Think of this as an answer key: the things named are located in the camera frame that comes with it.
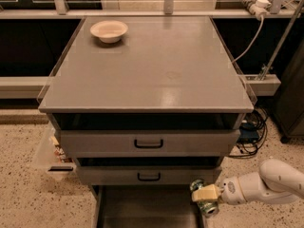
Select grey top drawer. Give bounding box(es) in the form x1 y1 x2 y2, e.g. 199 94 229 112
60 130 240 158

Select dark cabinet at right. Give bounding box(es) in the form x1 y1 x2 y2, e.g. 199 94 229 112
274 41 304 143

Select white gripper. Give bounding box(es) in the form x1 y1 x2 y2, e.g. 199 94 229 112
191 177 246 205

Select grey drawer cabinet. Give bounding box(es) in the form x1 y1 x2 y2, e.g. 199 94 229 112
38 15 255 228

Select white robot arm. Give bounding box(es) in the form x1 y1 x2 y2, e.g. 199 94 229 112
192 159 304 205

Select clear plastic storage bin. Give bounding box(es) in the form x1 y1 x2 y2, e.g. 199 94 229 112
31 123 76 181

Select grey middle drawer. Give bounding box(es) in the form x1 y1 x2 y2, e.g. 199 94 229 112
77 166 221 185

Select black floor cables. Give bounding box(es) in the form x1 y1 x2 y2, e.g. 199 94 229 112
228 107 269 160

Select green soda can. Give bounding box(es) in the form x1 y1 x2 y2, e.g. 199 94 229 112
189 179 219 218

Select grey open bottom drawer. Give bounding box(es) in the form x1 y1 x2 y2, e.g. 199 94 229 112
92 185 207 228

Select white power cable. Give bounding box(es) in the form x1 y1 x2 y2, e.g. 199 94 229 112
231 14 266 65

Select white paper bowl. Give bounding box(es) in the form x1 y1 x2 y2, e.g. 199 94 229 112
90 20 128 44

